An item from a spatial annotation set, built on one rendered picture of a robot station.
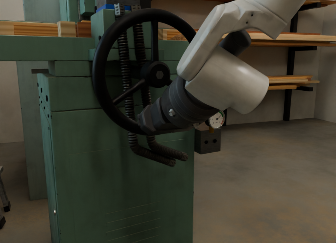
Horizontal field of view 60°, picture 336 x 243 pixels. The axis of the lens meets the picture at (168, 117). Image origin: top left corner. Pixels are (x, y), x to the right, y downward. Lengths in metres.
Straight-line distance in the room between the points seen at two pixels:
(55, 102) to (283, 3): 0.60
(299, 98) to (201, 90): 4.14
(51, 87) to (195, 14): 2.95
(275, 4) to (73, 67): 0.56
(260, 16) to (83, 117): 0.57
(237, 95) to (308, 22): 4.16
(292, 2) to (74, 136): 0.63
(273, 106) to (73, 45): 3.67
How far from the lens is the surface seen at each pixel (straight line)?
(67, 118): 0.82
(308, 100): 4.65
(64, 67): 0.80
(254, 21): 0.39
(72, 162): 0.85
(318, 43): 3.95
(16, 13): 3.32
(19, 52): 0.80
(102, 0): 0.79
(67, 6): 1.18
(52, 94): 0.80
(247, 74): 0.41
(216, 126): 0.93
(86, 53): 0.81
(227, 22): 0.38
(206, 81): 0.40
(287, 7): 0.40
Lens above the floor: 0.84
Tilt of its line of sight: 11 degrees down
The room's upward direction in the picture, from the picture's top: straight up
